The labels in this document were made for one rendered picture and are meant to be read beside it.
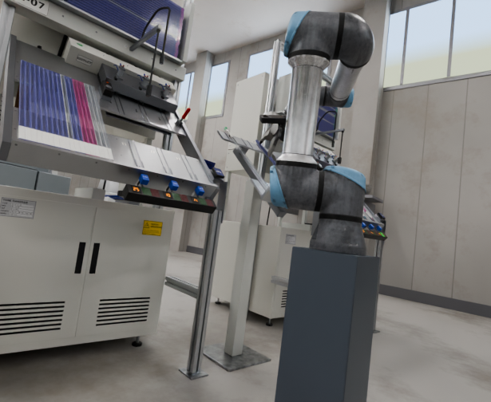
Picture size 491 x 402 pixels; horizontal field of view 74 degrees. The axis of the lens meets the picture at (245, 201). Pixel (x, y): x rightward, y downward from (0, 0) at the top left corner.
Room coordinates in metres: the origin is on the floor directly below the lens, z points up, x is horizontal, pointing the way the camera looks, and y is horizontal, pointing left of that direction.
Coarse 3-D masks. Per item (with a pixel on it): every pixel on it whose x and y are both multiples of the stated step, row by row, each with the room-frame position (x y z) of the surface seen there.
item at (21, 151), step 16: (16, 144) 0.83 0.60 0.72; (32, 144) 0.85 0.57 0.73; (16, 160) 0.86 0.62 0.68; (32, 160) 0.88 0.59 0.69; (48, 160) 0.90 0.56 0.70; (64, 160) 0.92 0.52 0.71; (80, 160) 0.94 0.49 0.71; (96, 160) 0.96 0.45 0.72; (112, 160) 0.99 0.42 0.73; (96, 176) 1.00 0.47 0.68; (112, 176) 1.03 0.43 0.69; (128, 176) 1.05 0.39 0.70; (160, 176) 1.11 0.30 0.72; (176, 176) 1.14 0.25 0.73; (176, 192) 1.19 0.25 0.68; (208, 192) 1.26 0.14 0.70
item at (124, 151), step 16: (16, 112) 0.93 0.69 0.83; (16, 128) 0.89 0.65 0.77; (112, 144) 1.09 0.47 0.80; (128, 144) 1.15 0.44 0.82; (144, 144) 1.21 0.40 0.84; (128, 160) 1.08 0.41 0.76; (144, 160) 1.13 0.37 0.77; (160, 160) 1.20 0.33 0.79; (176, 160) 1.27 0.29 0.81; (192, 160) 1.34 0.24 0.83; (192, 176) 1.25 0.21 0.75
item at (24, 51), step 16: (16, 48) 1.17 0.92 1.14; (32, 48) 1.24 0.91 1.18; (16, 64) 1.10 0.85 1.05; (48, 64) 1.22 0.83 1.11; (64, 64) 1.30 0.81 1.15; (16, 80) 1.05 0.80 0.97; (80, 80) 1.28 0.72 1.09; (96, 80) 1.36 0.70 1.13; (112, 112) 1.26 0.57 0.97; (128, 112) 1.31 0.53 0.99; (144, 112) 1.40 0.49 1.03; (160, 112) 1.49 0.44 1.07; (160, 128) 1.40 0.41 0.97; (176, 128) 1.47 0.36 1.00
